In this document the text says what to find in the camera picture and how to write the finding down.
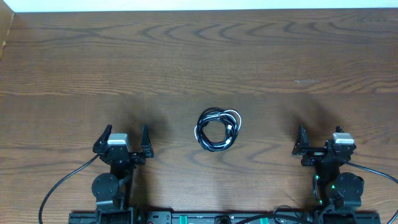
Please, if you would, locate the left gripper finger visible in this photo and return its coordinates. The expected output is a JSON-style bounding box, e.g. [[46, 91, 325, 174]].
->
[[141, 124, 154, 158], [93, 124, 112, 153]]

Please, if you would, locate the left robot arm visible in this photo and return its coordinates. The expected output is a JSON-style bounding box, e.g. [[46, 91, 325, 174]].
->
[[91, 124, 154, 224]]

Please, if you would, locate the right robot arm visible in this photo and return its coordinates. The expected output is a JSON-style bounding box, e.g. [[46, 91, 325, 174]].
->
[[292, 125, 364, 223]]

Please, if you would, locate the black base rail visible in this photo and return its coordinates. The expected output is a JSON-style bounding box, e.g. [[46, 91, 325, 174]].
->
[[68, 210, 381, 224]]

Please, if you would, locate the white USB-C cable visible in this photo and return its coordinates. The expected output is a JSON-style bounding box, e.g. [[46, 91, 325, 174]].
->
[[194, 109, 243, 146]]

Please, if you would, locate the black USB cable short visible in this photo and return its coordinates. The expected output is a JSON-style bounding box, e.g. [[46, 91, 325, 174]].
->
[[197, 108, 239, 150]]

